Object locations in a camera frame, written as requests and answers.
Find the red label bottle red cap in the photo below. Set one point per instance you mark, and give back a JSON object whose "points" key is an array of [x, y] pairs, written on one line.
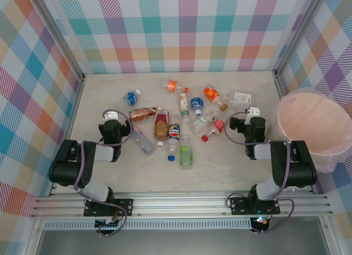
{"points": [[218, 124]]}

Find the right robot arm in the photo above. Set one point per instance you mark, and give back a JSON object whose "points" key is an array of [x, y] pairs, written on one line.
{"points": [[299, 164]]}

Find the blue yellow label bottle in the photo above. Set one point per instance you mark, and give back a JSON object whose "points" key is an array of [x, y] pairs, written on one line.
{"points": [[174, 132]]}

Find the grey metal shelf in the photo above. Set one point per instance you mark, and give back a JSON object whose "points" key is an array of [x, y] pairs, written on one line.
{"points": [[178, 242]]}

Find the tall blue label water bottle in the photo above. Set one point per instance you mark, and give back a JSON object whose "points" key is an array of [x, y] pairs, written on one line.
{"points": [[130, 97]]}

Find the small controller board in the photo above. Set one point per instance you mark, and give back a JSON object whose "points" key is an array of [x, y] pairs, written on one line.
{"points": [[107, 224], [259, 223]]}

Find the pink plastic bin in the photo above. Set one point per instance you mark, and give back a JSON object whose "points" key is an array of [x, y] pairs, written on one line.
{"points": [[328, 164]]}

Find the short blue label bottle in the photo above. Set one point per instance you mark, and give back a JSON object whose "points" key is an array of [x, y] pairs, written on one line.
{"points": [[196, 102]]}

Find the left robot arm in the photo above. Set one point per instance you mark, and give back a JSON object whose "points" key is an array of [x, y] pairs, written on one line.
{"points": [[66, 167]]}

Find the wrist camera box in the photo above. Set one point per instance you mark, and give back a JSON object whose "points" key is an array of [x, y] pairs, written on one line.
{"points": [[253, 111], [111, 116]]}

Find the clear bottle white green label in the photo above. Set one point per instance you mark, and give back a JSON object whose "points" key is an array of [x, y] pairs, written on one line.
{"points": [[200, 123]]}

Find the orange label bottle brown cap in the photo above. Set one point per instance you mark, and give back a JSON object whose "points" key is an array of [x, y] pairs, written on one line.
{"points": [[211, 93]]}

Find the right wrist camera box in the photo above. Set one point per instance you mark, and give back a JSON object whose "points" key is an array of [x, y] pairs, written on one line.
{"points": [[253, 111]]}

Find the brown tea bottle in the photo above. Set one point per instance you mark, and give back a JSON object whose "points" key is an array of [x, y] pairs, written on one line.
{"points": [[141, 114]]}

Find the aluminium frame post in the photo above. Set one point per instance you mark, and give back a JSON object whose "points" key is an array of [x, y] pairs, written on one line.
{"points": [[299, 32], [61, 32]]}

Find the small white label bottle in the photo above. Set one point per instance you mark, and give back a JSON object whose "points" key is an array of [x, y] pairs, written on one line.
{"points": [[183, 99]]}

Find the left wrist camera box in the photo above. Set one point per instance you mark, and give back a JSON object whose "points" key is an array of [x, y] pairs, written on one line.
{"points": [[111, 116]]}

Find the slim clear plastic bottle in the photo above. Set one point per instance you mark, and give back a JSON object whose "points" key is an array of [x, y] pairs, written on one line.
{"points": [[143, 141]]}

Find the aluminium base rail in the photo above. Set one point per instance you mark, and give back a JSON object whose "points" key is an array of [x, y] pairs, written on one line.
{"points": [[178, 205]]}

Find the red brown label bottle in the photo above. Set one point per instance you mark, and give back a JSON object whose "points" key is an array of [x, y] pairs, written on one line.
{"points": [[160, 123]]}

